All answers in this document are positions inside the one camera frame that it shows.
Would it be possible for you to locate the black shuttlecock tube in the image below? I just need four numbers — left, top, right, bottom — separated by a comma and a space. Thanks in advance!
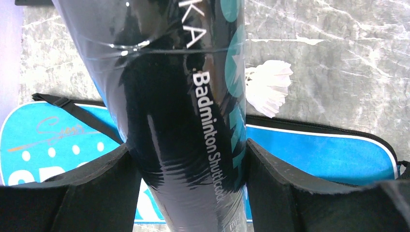
54, 0, 247, 232

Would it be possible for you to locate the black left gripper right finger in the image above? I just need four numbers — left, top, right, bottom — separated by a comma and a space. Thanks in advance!
246, 139, 410, 232

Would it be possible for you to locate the blue racket bag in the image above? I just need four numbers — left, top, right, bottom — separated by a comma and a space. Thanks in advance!
0, 93, 399, 225

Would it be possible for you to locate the white feather shuttlecock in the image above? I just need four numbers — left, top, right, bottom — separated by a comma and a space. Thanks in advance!
245, 60, 293, 118

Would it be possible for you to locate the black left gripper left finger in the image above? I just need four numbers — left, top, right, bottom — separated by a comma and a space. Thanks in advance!
0, 145, 141, 232

